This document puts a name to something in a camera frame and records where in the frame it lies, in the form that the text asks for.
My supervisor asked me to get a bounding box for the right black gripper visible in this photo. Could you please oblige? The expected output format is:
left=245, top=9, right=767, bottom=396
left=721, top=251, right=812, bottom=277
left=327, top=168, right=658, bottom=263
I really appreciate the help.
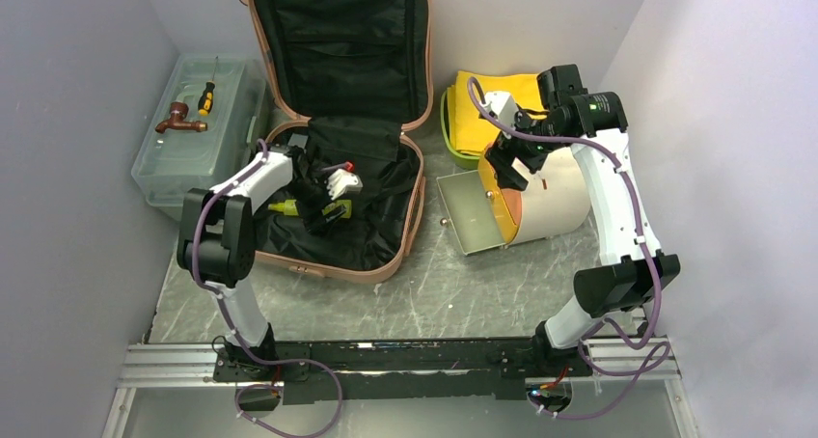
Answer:
left=485, top=104, right=565, bottom=191

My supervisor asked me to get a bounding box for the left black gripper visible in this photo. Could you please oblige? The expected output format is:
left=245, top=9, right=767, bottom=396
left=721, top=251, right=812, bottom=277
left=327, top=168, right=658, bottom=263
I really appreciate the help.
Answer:
left=285, top=173, right=346, bottom=239

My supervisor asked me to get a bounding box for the green plastic tray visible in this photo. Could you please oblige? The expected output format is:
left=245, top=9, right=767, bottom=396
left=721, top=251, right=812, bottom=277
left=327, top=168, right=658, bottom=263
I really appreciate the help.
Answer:
left=439, top=85, right=500, bottom=171

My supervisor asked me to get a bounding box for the cream appliance with orange rim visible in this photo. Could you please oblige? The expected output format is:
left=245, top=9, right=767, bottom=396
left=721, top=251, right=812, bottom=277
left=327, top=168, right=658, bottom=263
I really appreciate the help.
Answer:
left=437, top=148, right=590, bottom=256

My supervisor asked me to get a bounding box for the yellow cloth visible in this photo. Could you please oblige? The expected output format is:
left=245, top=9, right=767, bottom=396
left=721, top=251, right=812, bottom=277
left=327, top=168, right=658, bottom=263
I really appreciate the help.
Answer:
left=446, top=70, right=543, bottom=155

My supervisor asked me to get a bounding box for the pink hard-shell suitcase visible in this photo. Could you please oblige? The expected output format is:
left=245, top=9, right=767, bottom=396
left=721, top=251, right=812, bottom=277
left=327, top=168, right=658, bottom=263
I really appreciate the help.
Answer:
left=240, top=0, right=433, bottom=284

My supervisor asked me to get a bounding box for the green yellow bottle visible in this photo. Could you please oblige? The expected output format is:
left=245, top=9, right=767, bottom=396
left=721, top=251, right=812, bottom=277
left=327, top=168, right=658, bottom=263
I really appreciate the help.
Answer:
left=267, top=199, right=300, bottom=217

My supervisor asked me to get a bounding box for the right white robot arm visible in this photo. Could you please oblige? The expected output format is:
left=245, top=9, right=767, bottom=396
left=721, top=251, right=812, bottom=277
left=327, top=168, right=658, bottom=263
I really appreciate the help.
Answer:
left=467, top=64, right=680, bottom=375

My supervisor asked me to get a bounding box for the translucent plastic toolbox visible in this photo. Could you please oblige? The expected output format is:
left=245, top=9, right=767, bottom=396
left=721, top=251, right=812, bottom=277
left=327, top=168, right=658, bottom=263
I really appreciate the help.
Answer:
left=131, top=54, right=273, bottom=221

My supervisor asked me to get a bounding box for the yellow black screwdriver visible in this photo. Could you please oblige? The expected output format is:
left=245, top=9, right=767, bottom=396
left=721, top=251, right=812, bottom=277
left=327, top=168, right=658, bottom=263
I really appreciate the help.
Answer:
left=197, top=56, right=219, bottom=116

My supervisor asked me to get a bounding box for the brown brass faucet valve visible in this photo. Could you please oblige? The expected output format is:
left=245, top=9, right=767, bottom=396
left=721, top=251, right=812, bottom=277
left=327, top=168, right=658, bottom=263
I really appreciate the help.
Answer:
left=154, top=101, right=208, bottom=134

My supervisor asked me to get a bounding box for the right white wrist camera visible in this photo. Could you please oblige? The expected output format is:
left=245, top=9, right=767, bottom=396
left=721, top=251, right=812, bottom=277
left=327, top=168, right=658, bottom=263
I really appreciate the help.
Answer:
left=478, top=91, right=518, bottom=132

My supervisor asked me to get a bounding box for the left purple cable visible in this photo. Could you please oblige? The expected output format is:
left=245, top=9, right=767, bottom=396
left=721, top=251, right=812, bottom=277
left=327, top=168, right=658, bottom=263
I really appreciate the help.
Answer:
left=190, top=138, right=349, bottom=438

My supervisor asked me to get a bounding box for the purple cable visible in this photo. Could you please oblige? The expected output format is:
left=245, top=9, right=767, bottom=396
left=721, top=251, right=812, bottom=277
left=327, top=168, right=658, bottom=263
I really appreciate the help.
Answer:
left=190, top=138, right=349, bottom=438
left=466, top=76, right=673, bottom=423

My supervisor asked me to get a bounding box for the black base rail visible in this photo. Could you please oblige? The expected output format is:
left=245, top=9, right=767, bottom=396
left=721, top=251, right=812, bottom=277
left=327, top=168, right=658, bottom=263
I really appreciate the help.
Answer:
left=212, top=337, right=591, bottom=405

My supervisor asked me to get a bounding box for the aluminium frame profile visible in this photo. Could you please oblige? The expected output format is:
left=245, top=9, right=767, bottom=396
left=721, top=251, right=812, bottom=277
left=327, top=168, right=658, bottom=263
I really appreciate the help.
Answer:
left=103, top=338, right=699, bottom=437

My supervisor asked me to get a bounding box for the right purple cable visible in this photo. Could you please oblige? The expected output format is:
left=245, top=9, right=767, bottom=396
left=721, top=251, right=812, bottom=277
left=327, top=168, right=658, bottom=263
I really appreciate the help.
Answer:
left=466, top=76, right=673, bottom=423

